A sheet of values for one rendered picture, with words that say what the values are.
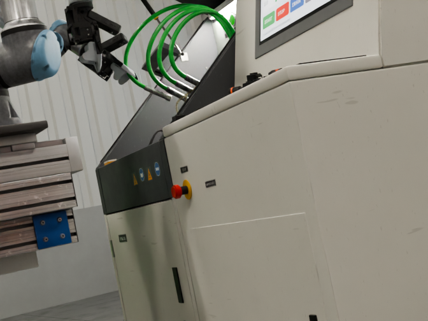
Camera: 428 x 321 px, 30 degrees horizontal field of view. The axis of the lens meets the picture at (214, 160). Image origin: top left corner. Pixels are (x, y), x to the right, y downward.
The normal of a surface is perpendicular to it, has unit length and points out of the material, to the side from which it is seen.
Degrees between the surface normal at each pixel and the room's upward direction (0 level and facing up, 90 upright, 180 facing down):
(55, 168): 90
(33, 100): 90
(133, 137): 90
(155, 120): 90
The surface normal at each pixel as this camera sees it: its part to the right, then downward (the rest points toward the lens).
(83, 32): 0.40, -0.13
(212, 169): -0.90, 0.16
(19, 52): -0.22, 0.04
